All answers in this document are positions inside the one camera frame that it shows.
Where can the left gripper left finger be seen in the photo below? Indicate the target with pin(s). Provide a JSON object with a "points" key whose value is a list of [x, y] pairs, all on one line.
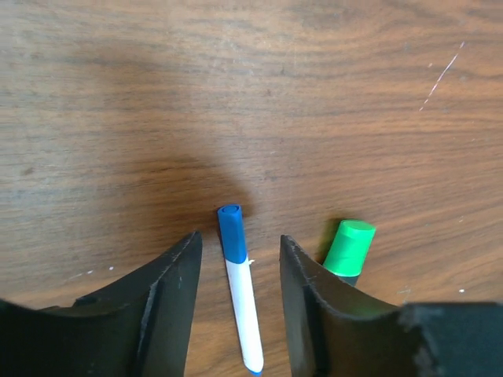
{"points": [[139, 325]]}

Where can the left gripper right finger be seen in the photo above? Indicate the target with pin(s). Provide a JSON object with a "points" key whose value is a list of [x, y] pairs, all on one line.
{"points": [[334, 329]]}

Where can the green highlighter cap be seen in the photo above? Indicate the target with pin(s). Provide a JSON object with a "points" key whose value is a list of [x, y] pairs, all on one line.
{"points": [[349, 248]]}

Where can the white pen blue tip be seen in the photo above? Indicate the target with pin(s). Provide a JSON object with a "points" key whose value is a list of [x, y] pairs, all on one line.
{"points": [[245, 313]]}

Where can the blue pen cap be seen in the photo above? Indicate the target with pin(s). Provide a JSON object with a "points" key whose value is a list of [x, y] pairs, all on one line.
{"points": [[232, 234]]}

